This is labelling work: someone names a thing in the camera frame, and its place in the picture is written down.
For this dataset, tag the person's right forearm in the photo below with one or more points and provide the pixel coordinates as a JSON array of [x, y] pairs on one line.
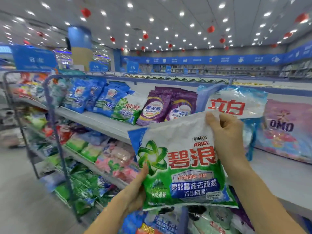
[[263, 204]]

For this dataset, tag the pink flower-print detergent bag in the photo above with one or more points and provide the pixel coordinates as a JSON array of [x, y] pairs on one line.
[[285, 134]]

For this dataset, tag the blue back wall sign band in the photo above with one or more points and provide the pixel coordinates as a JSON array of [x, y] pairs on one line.
[[207, 60]]

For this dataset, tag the purple lavender bag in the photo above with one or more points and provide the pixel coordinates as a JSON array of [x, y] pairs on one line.
[[181, 107], [168, 89], [153, 109]]

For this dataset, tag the person's left hand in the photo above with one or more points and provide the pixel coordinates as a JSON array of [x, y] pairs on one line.
[[134, 194]]

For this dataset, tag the large blue aisle-end sign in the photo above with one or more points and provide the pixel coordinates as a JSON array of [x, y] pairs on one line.
[[34, 58]]

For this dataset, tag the blue white detergent bag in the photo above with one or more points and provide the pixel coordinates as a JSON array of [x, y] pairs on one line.
[[236, 104]]

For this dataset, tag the narrow blue wall column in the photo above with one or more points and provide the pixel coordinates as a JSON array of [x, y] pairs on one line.
[[117, 60]]

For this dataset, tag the green Ariel bag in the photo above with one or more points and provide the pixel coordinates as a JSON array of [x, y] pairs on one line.
[[129, 109]]

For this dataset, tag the blue tan pillar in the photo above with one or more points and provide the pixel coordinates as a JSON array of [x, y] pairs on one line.
[[80, 43]]

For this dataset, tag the person's right hand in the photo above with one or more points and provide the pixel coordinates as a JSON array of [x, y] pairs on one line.
[[231, 143]]

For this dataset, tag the small blue aisle sign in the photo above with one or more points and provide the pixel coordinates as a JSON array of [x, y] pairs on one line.
[[168, 69]]

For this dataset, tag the group of ceiling spotlights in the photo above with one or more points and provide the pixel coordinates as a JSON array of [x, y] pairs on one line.
[[130, 5]]

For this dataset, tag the small dark purple detergent bag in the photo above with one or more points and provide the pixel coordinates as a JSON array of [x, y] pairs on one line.
[[241, 212]]

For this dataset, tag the blue hanging aisle sign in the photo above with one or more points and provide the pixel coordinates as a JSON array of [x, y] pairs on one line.
[[132, 67]]

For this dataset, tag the group of red lanterns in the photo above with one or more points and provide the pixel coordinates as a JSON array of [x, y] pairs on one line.
[[85, 12]]

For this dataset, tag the green leaf-print detergent bag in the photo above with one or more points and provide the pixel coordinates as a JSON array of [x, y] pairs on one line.
[[197, 212]]

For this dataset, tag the row of house-shaped cartons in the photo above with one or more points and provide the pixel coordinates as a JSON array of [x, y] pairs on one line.
[[175, 79]]

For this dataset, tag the white blue-trim detergent bag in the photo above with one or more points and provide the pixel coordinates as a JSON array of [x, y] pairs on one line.
[[109, 99]]

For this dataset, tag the person's left forearm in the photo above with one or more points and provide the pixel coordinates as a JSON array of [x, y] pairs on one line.
[[109, 216]]

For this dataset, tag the small blue hanging sign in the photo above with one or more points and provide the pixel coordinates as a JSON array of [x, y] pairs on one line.
[[95, 66]]

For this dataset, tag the blue side wall sign band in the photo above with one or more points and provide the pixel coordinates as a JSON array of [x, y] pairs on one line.
[[299, 52]]

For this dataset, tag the grey blue-framed shelf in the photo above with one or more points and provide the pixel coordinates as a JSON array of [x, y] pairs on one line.
[[97, 121]]

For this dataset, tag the panda pale green bag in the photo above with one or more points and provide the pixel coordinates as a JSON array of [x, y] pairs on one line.
[[217, 221]]

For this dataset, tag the red white Libai bags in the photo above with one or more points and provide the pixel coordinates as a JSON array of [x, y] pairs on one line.
[[61, 134]]

